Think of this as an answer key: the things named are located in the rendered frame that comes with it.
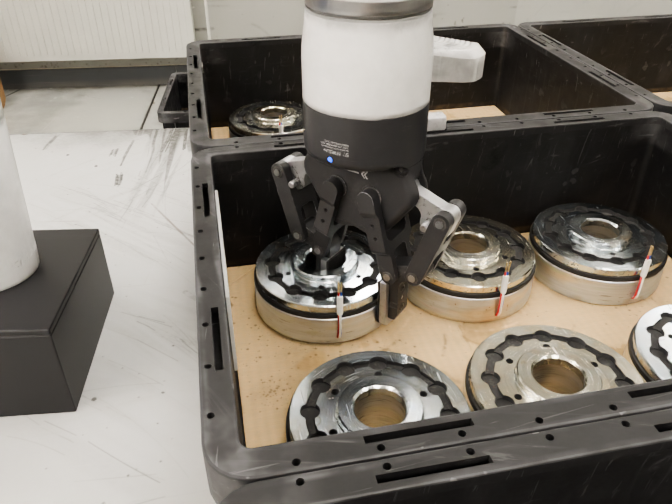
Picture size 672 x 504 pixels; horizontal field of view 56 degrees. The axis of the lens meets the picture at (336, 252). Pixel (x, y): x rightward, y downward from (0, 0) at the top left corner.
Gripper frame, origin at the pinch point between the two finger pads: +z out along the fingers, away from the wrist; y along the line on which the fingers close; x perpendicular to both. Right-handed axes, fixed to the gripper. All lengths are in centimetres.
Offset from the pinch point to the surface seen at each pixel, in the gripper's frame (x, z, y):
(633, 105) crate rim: 27.1, -7.4, 10.7
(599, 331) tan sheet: 8.2, 2.6, 15.1
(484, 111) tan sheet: 43.5, 2.5, -8.7
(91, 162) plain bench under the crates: 22, 16, -63
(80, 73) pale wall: 164, 78, -276
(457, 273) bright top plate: 4.9, -0.4, 5.2
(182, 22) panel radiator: 193, 51, -225
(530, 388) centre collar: -3.8, -1.0, 13.7
